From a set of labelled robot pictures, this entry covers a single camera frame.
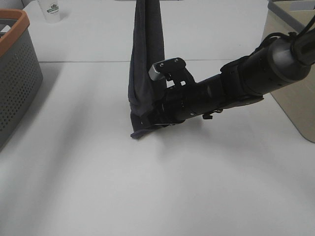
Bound dark navy towel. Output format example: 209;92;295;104
128;0;166;139

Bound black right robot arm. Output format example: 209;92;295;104
141;30;315;126

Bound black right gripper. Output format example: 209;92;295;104
141;86;194;127

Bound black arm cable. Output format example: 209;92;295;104
255;18;315;54

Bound white paper cup green logo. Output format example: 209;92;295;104
37;0;61;24

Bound beige basket grey rim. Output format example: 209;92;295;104
263;0;315;143

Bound grey perforated basket orange rim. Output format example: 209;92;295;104
0;8;43;147

